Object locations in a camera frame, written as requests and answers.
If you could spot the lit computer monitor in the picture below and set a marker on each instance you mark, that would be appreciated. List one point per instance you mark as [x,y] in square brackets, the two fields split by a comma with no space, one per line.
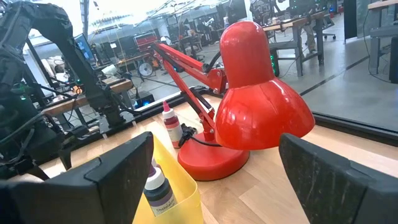
[84,46]

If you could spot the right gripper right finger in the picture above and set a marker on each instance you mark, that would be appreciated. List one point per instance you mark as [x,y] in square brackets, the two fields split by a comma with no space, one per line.
[342,193]

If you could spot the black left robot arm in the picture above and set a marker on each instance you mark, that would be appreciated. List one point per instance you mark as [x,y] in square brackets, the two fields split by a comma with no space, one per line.
[62,31]

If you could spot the grey desk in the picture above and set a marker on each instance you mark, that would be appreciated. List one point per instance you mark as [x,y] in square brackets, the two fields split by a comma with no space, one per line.
[382,31]

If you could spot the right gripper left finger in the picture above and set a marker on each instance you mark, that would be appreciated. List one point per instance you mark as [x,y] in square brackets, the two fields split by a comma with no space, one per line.
[77,199]

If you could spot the yellow translucent plastic bin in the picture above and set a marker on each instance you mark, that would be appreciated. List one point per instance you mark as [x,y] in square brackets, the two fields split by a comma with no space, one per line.
[183,193]

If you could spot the tall pink-tip food coloring bottle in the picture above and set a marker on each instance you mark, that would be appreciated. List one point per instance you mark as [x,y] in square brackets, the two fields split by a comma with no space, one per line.
[172,124]

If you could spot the black aluminium table frame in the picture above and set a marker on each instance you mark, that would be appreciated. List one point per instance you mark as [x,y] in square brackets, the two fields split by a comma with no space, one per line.
[357,130]

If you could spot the wooden workbench grey legs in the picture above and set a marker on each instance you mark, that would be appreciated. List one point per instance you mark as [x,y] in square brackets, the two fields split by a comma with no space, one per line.
[298,21]

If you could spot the wooden workbench black frame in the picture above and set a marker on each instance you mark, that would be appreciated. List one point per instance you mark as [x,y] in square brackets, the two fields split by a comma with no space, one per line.
[62,107]

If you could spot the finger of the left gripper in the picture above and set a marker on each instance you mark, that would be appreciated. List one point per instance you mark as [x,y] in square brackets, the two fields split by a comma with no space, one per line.
[29,168]
[66,157]

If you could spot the black computer green light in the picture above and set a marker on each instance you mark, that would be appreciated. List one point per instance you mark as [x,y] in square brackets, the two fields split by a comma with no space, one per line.
[275,63]

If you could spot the red desk lamp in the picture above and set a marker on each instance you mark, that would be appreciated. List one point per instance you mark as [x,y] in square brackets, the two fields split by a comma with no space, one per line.
[258,109]

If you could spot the person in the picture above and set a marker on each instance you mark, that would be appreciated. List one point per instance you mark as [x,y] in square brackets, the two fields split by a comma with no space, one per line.
[310,37]

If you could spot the round floor fan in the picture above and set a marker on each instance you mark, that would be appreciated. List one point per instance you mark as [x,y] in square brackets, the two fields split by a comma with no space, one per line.
[145,69]

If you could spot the black office chair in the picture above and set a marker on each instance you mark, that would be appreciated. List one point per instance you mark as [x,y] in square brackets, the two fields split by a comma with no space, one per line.
[329,26]

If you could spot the tall purple food coloring bottle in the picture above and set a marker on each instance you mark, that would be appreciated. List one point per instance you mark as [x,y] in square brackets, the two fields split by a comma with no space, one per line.
[158,193]

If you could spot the red storage bins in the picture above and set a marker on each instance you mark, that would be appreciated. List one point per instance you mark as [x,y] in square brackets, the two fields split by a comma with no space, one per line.
[146,42]

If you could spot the black computer blue light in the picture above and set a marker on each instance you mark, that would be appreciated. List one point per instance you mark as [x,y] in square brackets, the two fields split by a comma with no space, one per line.
[144,99]

